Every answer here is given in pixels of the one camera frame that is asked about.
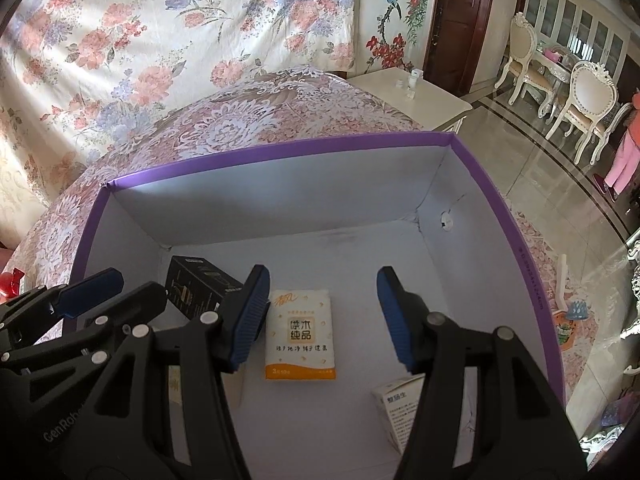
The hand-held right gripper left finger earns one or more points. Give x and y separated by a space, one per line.
247 320

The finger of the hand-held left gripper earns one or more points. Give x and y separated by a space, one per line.
90 290
135 305

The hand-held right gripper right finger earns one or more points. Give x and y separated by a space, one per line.
395 320

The white orange tissue packet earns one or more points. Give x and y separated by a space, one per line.
300 330

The purple cardboard box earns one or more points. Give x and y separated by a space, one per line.
300 200

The black carton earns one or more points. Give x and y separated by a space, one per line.
200 280

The red plastic object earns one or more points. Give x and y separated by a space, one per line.
10 282

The white blue medicine box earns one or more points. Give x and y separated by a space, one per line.
395 410

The white stick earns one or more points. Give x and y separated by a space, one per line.
561 285

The blue crown toy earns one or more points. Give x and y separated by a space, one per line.
576 312

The pink lace tablecloth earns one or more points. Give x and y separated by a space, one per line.
225 110

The white side table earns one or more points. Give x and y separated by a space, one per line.
430 105

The ornate white carved furniture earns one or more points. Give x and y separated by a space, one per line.
632 290

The small white jar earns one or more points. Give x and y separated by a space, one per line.
415 80

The floral bedsheet backdrop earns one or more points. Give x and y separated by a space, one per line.
150 35

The white ornate dining chair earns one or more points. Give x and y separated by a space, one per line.
590 90
522 45

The white dining table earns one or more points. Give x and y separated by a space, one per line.
560 67

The dark wooden door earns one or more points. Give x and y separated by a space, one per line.
465 25

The pink box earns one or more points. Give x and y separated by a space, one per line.
552 54

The bird and flower painting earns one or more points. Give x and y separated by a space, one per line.
400 10

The white glass-door cabinet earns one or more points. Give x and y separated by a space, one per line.
575 15

